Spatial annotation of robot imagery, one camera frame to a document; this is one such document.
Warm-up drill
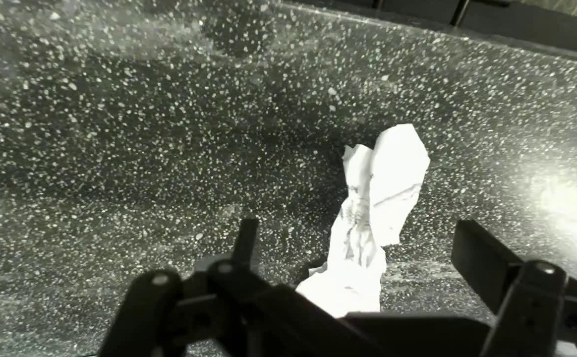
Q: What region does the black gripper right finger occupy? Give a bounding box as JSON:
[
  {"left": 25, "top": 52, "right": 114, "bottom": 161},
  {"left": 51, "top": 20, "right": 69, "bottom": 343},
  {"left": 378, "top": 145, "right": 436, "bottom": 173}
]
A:
[{"left": 449, "top": 218, "right": 577, "bottom": 357}]

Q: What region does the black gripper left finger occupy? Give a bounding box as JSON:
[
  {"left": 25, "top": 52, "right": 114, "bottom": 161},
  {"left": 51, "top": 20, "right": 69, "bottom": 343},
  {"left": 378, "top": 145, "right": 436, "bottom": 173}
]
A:
[{"left": 97, "top": 216, "right": 394, "bottom": 357}]

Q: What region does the white tissue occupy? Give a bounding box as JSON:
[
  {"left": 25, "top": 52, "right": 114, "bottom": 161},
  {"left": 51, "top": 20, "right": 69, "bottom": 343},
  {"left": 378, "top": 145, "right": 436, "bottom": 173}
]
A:
[{"left": 293, "top": 123, "right": 432, "bottom": 319}]

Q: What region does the black base cabinet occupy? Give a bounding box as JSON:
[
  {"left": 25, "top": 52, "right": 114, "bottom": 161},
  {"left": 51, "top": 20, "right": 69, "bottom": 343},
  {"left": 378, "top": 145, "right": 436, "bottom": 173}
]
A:
[{"left": 285, "top": 0, "right": 577, "bottom": 68}]

